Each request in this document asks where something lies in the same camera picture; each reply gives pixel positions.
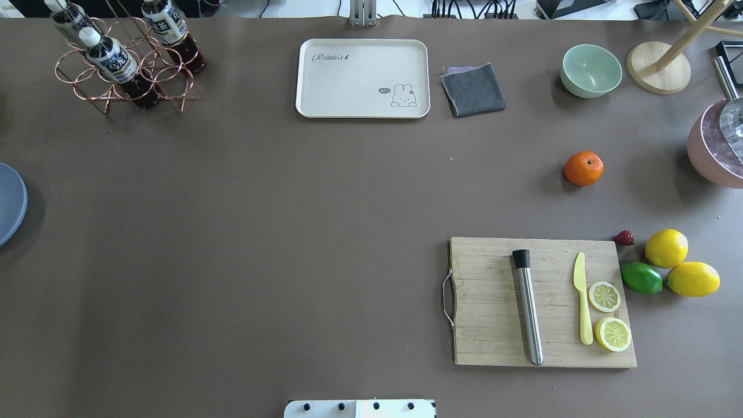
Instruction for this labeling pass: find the green lime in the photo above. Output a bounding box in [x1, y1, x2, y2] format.
[621, 262, 663, 296]

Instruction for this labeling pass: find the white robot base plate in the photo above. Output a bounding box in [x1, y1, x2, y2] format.
[283, 399, 437, 417]

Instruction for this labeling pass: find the red strawberry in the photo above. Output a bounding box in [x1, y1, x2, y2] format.
[612, 230, 635, 246]

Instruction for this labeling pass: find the grey folded cloth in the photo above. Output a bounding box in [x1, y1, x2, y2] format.
[439, 63, 507, 117]

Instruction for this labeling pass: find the steel muddler black tip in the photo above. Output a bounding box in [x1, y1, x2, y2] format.
[512, 249, 544, 367]

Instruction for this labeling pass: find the lemon slice lower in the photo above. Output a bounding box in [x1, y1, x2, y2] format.
[594, 318, 632, 352]

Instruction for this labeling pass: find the yellow lemon near strawberry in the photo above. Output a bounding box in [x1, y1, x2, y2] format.
[644, 229, 689, 268]

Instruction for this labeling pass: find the lemon slice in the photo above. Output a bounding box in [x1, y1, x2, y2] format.
[587, 281, 622, 313]
[594, 318, 632, 352]

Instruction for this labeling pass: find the grey metal camera post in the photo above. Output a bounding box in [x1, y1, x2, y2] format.
[349, 0, 377, 27]

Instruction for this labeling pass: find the tea bottle front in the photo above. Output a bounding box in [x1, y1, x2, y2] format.
[79, 27, 160, 109]

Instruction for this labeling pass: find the pink bowl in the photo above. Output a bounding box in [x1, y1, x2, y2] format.
[687, 100, 742, 189]

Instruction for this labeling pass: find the wooden cup stand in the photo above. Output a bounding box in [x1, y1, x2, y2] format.
[626, 1, 742, 95]

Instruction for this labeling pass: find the orange fruit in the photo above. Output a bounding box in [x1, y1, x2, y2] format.
[563, 150, 604, 187]

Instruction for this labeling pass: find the copper wire bottle rack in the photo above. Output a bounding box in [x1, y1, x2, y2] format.
[46, 1, 207, 114]

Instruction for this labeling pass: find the tea bottle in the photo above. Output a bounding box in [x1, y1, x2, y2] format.
[44, 0, 98, 44]
[141, 1, 206, 74]
[79, 27, 160, 109]

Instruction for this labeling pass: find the cream rabbit tray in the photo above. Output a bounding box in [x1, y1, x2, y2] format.
[295, 39, 431, 118]

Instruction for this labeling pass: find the wooden cutting board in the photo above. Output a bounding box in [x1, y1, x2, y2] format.
[449, 236, 637, 369]

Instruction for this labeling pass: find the green bowl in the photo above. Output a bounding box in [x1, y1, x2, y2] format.
[560, 44, 623, 99]

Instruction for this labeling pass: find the yellow lemon far right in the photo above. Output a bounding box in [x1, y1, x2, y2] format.
[666, 262, 721, 297]

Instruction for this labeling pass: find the blue plate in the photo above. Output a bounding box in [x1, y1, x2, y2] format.
[1, 163, 28, 246]

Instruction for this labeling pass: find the tea bottle right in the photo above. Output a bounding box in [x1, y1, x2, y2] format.
[141, 1, 206, 74]

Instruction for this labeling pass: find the clear ice cubes pile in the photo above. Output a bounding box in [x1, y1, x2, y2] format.
[701, 101, 742, 177]

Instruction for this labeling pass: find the metal ice scoop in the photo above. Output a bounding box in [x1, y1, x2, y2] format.
[713, 56, 742, 162]

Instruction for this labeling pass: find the lemon slice upper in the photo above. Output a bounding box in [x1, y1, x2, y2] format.
[587, 281, 622, 313]

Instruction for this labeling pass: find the yellow plastic knife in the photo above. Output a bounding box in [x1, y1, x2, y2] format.
[573, 252, 594, 345]

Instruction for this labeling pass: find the tea bottle left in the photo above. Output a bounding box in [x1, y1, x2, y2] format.
[44, 0, 98, 44]

